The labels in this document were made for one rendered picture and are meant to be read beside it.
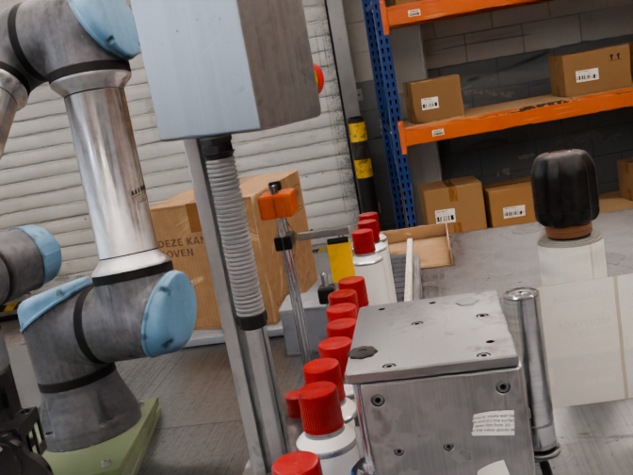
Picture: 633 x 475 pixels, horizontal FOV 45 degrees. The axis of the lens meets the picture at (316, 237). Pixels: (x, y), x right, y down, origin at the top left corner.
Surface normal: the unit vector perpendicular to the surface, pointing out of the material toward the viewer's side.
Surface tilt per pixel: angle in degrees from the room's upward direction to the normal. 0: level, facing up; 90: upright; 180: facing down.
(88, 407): 68
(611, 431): 0
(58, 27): 82
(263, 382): 90
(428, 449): 90
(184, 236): 90
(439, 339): 0
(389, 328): 0
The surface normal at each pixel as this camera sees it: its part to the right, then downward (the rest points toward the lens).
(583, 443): -0.18, -0.96
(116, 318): -0.36, 0.09
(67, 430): -0.16, -0.13
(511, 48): 0.03, 0.21
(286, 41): 0.73, 0.02
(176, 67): -0.66, 0.27
